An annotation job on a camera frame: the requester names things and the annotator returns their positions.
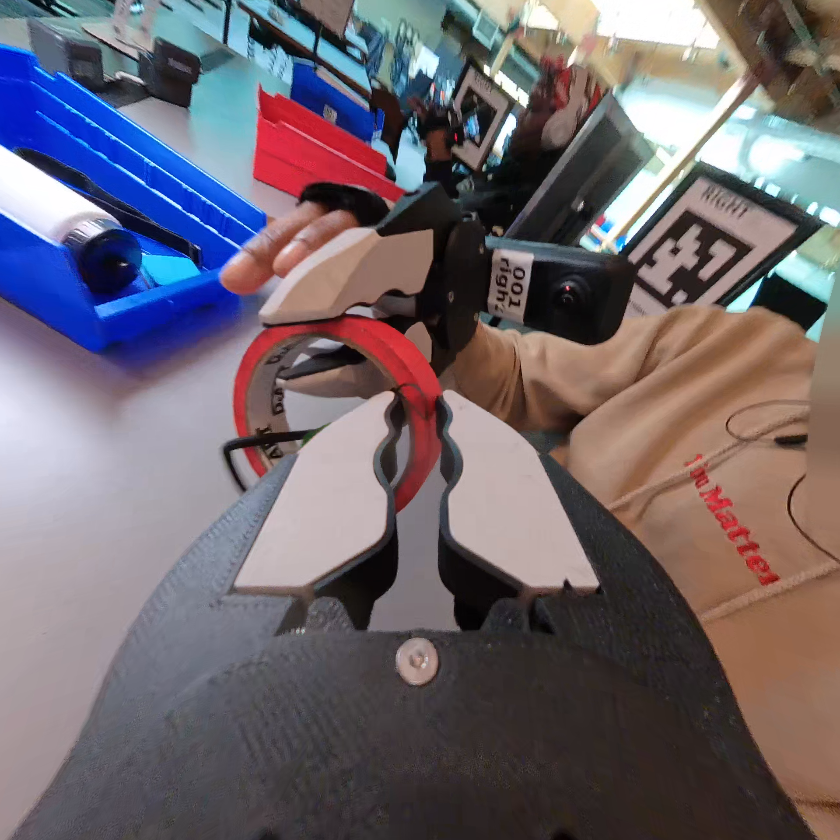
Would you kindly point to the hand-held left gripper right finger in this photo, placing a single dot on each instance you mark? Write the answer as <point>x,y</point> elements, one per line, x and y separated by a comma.
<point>518,512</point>

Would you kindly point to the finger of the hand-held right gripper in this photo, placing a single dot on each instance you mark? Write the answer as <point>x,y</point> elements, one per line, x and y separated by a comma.
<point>341,382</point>
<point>418,331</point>

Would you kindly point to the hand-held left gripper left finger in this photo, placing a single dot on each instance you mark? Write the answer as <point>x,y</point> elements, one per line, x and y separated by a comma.
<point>315,512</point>

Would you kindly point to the red tape roll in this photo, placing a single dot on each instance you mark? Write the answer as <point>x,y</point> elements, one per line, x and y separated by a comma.
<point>377,336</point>

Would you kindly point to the red plastic parts bin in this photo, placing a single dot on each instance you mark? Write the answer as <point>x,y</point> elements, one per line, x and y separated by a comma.
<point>308,157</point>

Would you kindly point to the blue plastic parts bin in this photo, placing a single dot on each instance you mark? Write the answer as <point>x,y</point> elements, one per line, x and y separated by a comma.
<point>131,321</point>

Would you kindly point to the person's right forearm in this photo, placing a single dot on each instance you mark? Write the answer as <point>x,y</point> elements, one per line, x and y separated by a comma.
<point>590,374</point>

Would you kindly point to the person's right hand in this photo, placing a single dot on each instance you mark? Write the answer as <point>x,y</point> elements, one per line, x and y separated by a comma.
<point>282,243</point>

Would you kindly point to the framed marker sign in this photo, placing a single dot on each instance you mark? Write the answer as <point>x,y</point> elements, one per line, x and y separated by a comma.
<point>479,111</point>
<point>695,262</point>

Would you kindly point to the small blue bin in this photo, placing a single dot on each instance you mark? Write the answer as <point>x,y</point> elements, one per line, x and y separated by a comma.
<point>334,98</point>

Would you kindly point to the person's beige hoodie torso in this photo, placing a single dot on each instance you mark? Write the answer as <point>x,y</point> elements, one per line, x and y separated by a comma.
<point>754,656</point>

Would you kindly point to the white roll with blue core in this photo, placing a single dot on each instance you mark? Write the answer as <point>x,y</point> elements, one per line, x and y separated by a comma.
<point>46,203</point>

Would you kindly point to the black box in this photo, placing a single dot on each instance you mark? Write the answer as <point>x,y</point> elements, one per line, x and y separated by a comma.
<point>65,56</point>
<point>170,72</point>

